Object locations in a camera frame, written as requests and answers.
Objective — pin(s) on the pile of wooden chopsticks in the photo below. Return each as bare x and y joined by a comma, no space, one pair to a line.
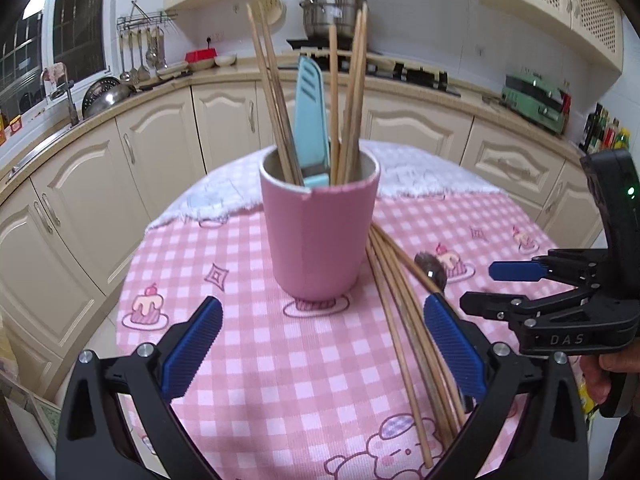
395,290

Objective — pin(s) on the wooden chopstick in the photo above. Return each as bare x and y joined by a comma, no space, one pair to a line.
351,85
333,110
359,85
280,91
269,90

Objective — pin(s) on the white wall outlet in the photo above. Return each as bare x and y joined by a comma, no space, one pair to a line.
214,37

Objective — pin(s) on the cream base cabinet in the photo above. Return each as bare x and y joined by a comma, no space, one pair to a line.
165,150

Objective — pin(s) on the black glass gas stove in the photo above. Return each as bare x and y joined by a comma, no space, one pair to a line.
425,80

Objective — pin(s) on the metal wok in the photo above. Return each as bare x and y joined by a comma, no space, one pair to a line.
117,100

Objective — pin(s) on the large cream lattice wall cabinet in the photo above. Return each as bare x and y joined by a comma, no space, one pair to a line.
560,5

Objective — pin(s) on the beige kitchen countertop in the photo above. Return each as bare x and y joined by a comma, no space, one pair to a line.
477,104

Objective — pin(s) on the metal colander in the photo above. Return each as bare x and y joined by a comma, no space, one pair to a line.
100,92

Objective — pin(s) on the pink cloth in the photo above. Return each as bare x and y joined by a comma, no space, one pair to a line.
55,72

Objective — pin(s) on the yellow round perforated plate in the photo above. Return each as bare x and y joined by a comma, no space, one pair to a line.
272,7

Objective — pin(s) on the white bear-print towel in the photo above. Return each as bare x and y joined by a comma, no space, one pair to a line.
425,175

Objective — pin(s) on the person's right hand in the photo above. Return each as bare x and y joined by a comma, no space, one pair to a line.
597,375

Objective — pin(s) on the stainless steel steamer pot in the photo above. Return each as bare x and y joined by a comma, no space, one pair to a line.
325,20

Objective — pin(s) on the light blue sheathed knife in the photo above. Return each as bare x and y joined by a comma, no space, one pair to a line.
310,120

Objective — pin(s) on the pink checked tablecloth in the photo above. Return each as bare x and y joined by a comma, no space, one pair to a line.
300,360

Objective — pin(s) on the metal sink faucet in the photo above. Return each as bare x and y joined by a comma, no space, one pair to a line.
72,105

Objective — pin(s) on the barred kitchen window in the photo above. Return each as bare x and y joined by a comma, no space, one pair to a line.
75,20

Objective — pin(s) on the hanging metal kitchen utensil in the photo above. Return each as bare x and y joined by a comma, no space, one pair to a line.
123,67
133,67
161,55
150,50
143,67

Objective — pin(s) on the pink cup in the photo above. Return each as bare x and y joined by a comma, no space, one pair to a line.
320,240

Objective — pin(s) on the dark sauce bottle red label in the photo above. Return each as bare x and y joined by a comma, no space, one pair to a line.
567,107

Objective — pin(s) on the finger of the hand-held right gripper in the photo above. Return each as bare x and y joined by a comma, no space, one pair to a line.
500,304
515,270

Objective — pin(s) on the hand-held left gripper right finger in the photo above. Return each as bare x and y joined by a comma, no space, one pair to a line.
452,345

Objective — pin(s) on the metal wall utensil rack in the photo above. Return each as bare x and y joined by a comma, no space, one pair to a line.
147,17

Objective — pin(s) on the black induction cooker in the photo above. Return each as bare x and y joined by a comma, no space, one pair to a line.
300,43

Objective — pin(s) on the green electric multi cooker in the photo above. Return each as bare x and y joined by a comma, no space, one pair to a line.
530,100

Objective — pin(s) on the small yellow red box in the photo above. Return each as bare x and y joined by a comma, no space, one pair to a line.
15,124

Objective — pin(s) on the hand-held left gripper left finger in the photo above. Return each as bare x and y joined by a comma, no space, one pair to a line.
195,350

